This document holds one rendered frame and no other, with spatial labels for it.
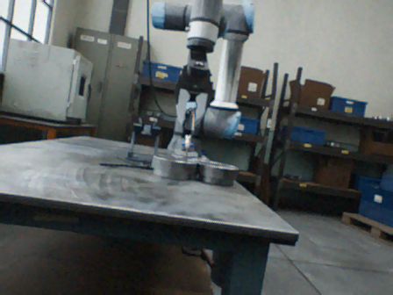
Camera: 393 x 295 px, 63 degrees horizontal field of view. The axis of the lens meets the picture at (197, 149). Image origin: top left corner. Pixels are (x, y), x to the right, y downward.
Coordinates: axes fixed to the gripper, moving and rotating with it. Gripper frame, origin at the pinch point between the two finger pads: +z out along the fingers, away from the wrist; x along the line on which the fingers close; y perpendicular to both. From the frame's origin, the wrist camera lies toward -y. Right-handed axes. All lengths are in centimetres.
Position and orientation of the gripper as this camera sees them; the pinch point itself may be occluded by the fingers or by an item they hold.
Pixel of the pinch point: (189, 122)
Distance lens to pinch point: 79.8
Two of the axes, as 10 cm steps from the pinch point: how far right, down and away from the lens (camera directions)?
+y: -1.4, -0.7, 9.9
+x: -9.8, -1.6, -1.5
